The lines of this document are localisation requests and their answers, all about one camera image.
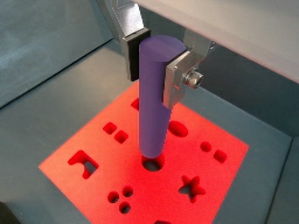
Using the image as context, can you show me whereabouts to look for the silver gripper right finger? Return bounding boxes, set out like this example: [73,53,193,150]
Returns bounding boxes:
[163,30,212,109]

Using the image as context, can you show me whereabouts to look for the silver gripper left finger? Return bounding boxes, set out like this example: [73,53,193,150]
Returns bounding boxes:
[97,0,151,81]

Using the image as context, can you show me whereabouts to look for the purple cylinder peg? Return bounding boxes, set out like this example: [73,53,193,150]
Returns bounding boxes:
[139,35,185,158]

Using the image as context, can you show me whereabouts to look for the red shape-sorting block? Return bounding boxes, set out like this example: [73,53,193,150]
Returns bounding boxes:
[40,87,248,224]

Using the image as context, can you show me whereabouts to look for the black curved cradle stand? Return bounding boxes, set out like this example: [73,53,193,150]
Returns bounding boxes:
[0,202,21,224]

